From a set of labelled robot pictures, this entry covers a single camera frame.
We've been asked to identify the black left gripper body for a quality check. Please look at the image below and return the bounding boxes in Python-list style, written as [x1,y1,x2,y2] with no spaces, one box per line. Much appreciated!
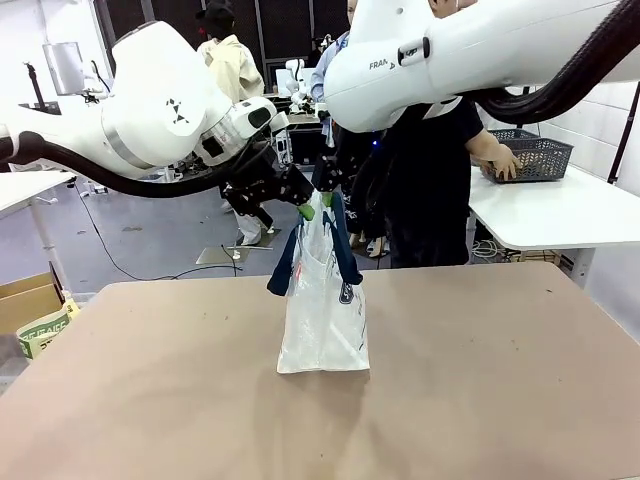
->
[219,148,285,229]

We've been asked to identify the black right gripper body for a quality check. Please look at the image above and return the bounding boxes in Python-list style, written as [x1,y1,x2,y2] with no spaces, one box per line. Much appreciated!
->
[311,154,347,194]

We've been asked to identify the white shopping bag blue handles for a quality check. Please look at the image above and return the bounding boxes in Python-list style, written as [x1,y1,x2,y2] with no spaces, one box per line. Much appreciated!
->
[266,192,372,375]

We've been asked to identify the person's left forearm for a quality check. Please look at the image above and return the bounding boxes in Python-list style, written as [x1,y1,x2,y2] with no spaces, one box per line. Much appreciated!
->
[464,127,506,166]

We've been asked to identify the person's left hand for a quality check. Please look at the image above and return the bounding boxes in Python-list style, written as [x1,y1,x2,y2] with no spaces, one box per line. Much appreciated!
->
[480,146,522,183]

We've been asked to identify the black equipment case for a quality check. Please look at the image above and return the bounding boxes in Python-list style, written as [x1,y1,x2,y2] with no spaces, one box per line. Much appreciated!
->
[288,124,327,167]

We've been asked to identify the metal floor plate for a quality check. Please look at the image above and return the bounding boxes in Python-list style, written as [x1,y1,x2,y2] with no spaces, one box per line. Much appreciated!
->
[195,244,276,266]

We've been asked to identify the small white background robot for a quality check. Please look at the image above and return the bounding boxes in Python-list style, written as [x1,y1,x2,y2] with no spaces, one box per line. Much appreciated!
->
[283,56,322,109]

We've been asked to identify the person in black shirt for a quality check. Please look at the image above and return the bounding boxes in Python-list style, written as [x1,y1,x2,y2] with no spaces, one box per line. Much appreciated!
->
[344,0,485,270]

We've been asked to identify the person in blue shirt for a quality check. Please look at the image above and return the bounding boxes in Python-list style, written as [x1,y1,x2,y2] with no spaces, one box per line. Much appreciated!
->
[308,28,352,104]

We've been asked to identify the person in beige jacket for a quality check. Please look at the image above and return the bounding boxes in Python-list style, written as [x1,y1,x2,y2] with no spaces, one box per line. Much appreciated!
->
[193,0,277,247]

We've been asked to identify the grey plastic basket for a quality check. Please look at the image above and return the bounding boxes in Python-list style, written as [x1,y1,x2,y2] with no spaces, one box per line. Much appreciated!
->
[478,128,576,184]

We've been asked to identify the large white table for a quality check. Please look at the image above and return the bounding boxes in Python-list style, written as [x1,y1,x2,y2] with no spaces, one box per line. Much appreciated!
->
[467,163,640,289]

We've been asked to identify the grey board on stand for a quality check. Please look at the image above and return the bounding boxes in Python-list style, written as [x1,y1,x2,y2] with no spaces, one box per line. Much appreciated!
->
[41,41,87,97]

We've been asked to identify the small white table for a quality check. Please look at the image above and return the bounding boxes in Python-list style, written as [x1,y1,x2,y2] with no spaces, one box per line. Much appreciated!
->
[0,168,77,297]

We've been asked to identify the wooden pallet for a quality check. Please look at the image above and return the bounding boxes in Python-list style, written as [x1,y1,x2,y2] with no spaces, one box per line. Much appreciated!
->
[517,247,577,275]

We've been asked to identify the black tripod stand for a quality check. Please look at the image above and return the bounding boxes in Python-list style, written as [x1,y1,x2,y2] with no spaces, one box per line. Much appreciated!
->
[18,61,63,117]

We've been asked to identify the green and white carton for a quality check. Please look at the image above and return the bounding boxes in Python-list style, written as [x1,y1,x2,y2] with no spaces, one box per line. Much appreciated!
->
[16,298,82,360]

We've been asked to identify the brown cardboard box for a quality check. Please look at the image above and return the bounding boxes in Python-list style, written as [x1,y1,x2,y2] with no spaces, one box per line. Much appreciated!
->
[0,271,67,335]

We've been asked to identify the black slanted pole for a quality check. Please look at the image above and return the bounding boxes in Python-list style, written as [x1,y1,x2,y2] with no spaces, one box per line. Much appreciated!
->
[606,82,640,187]

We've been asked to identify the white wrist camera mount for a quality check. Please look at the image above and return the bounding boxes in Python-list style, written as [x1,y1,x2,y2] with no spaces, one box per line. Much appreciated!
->
[232,96,291,140]

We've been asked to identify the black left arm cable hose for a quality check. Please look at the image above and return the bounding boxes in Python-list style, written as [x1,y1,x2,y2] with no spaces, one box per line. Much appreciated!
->
[0,130,274,200]

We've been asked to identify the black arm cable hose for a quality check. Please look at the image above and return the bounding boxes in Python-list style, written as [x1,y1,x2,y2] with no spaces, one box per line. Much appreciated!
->
[0,130,274,200]
[468,0,640,125]

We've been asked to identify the black floor cable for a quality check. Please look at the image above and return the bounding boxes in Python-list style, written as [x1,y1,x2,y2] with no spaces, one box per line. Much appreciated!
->
[74,188,247,287]

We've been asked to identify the white coiled cables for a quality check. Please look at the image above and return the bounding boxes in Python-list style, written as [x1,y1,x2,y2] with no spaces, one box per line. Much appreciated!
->
[471,238,512,262]

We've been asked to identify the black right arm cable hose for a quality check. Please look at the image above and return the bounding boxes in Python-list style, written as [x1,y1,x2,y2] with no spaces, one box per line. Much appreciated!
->
[468,0,640,125]

